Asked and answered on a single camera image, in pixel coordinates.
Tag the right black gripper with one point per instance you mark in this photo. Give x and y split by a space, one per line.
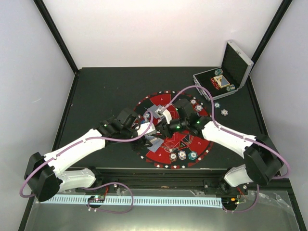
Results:
163 127

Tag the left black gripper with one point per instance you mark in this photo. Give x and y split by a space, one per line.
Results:
140 144

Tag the blue playing card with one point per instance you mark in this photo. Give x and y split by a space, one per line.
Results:
153 109
155 146

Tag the clear round dealer button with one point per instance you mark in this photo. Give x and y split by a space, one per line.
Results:
169 146

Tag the black triangular marker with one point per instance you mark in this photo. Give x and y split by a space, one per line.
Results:
182 145

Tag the grey white chip stack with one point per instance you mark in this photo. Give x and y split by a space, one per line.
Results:
224 112

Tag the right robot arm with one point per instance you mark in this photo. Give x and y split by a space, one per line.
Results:
260 163

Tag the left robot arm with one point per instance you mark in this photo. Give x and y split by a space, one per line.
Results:
48 174

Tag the round red black poker mat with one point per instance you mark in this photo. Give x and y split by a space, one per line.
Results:
160 159

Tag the red dice in case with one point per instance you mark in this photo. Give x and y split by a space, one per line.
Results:
214 83

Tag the pyramid card box in case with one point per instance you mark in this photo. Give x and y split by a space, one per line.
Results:
221 81

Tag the green chip stack case front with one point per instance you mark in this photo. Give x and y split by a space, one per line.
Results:
230 88

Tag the green chip stack in case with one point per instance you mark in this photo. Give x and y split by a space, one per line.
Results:
218 72

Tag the aluminium poker case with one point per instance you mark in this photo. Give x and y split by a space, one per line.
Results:
236 66

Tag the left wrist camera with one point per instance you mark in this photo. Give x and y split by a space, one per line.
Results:
146 129

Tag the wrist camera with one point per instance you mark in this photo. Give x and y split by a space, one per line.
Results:
146 129
162 112

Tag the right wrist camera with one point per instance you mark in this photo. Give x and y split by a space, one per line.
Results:
162 112

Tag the white slotted cable duct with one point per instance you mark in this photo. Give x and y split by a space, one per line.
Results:
136 200

